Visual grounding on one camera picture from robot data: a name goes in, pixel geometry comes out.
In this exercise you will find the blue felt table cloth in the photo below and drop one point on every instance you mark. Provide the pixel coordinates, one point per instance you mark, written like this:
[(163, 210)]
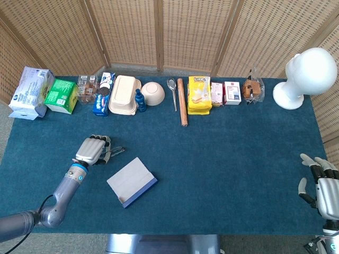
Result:
[(212, 158)]

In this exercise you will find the wicker folding screen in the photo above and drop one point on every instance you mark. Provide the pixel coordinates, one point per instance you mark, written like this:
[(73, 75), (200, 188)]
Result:
[(185, 31)]

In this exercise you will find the clear plastic snack box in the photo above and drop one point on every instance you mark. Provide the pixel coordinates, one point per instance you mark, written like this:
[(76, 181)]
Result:
[(86, 90)]

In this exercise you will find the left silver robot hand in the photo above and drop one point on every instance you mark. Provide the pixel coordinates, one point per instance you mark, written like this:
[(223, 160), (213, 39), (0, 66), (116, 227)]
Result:
[(88, 150)]

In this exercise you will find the white red box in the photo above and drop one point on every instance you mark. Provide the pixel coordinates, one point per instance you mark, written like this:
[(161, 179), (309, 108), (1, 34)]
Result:
[(232, 92)]

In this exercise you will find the white foam mannequin head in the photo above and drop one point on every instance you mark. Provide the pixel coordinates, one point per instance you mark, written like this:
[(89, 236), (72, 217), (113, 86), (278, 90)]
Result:
[(312, 68)]

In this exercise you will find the yellow biscuit bag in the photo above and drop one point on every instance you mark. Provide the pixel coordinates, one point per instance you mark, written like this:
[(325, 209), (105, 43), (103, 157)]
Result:
[(198, 95)]

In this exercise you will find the wooden rolling pin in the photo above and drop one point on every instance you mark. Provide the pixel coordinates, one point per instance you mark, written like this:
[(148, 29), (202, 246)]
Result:
[(182, 103)]

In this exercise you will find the beige upturned bowl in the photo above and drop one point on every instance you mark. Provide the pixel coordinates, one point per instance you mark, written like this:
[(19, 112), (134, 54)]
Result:
[(152, 94)]

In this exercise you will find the green tissue pack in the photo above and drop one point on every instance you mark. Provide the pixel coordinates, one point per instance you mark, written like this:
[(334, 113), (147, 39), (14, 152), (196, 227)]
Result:
[(61, 95)]

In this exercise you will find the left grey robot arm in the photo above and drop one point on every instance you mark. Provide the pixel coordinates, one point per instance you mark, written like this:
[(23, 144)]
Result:
[(66, 185)]

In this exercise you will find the blue Oreo box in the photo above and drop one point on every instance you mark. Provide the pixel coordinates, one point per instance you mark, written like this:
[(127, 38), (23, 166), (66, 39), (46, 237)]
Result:
[(100, 104)]

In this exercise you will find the beige lidded lunch container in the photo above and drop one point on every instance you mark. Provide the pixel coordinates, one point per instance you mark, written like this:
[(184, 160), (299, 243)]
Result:
[(123, 95)]

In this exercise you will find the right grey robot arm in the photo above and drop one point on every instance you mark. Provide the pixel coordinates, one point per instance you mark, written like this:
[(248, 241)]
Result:
[(329, 232)]

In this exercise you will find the blue spray bottle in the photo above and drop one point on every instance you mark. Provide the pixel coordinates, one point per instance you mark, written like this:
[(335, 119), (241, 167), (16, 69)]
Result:
[(140, 100)]

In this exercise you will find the eyeglasses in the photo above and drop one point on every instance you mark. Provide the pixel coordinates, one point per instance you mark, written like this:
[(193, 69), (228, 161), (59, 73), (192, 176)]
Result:
[(117, 150)]

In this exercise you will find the small pink box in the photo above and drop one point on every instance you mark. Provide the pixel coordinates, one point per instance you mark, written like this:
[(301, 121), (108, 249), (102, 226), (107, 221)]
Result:
[(217, 94)]

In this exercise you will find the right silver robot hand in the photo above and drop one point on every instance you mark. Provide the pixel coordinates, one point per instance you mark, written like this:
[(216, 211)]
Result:
[(327, 193)]

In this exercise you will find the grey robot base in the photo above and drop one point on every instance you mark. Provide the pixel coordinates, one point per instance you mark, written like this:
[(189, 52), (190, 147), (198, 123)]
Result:
[(164, 244)]

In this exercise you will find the white blue tissue pack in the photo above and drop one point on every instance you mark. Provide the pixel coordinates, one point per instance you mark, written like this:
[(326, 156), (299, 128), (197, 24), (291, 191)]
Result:
[(29, 92)]

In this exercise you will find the metal spoon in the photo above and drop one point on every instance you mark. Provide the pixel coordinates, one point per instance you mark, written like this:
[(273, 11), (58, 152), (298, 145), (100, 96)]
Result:
[(171, 84)]

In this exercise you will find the clear bag of pastries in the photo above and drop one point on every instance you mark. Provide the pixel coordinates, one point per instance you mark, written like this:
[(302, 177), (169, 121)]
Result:
[(251, 90)]

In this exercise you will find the white blue Oreo packet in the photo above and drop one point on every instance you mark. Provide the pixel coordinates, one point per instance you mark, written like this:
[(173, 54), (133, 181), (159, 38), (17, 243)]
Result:
[(107, 79)]

